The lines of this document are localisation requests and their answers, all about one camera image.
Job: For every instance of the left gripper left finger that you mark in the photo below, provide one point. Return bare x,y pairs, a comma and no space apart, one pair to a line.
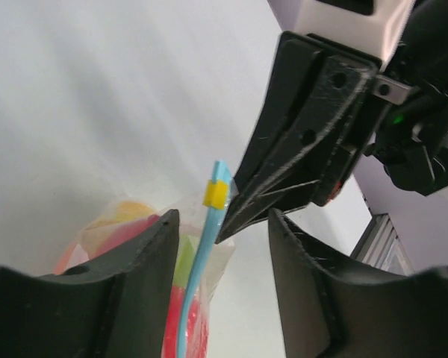
112,306

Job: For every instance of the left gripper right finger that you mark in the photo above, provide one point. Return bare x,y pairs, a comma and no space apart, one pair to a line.
331,305

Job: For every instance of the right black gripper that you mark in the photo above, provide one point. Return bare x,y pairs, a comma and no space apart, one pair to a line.
378,87

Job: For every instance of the red fake apple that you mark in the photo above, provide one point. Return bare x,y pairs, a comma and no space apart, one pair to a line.
197,326

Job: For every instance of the green fake mango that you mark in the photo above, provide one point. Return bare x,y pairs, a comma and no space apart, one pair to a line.
187,249

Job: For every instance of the clear zip top bag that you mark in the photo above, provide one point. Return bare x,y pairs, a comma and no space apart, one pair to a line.
199,262

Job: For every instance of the orange fake fruit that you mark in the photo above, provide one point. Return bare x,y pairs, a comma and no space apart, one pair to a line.
118,223

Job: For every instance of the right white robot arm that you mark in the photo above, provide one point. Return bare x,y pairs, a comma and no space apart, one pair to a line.
349,79

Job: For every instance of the aluminium frame rail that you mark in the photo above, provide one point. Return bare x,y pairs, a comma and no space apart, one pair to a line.
381,247

